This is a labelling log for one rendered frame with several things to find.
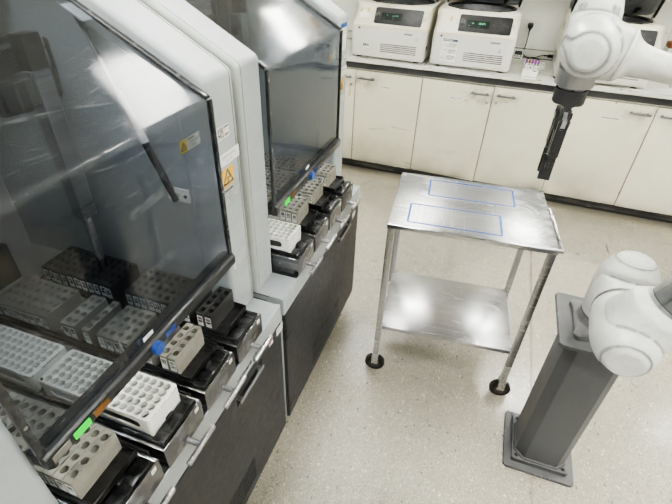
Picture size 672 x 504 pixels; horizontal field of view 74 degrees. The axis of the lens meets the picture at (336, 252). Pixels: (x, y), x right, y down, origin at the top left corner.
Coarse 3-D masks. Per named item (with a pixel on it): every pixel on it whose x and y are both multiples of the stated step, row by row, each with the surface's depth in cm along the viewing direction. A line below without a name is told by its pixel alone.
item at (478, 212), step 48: (432, 192) 186; (480, 192) 187; (528, 192) 189; (480, 240) 160; (528, 240) 159; (384, 288) 183; (432, 288) 220; (480, 288) 221; (432, 336) 195; (480, 336) 195
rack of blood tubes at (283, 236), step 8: (272, 224) 155; (280, 224) 154; (288, 224) 155; (296, 224) 155; (272, 232) 150; (280, 232) 150; (288, 232) 152; (296, 232) 151; (272, 240) 156; (280, 240) 148; (288, 240) 147; (296, 240) 153; (280, 248) 150; (288, 248) 149
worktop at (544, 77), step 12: (348, 48) 360; (348, 60) 338; (360, 60) 335; (372, 60) 332; (384, 60) 332; (396, 60) 333; (516, 60) 346; (540, 60) 348; (444, 72) 320; (456, 72) 318; (468, 72) 315; (480, 72) 313; (492, 72) 314; (504, 72) 315; (516, 72) 316; (540, 72) 318; (552, 72) 320; (552, 84) 302; (600, 84) 298; (648, 84) 302; (660, 84) 303; (648, 96) 288; (660, 96) 285
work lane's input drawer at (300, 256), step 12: (300, 240) 155; (312, 240) 157; (276, 252) 151; (288, 252) 150; (300, 252) 150; (312, 252) 161; (276, 264) 152; (288, 264) 150; (300, 264) 151; (312, 264) 155
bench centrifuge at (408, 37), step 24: (360, 0) 327; (384, 0) 353; (408, 0) 354; (432, 0) 336; (360, 24) 324; (384, 24) 319; (408, 24) 314; (432, 24) 324; (360, 48) 333; (384, 48) 327; (408, 48) 321
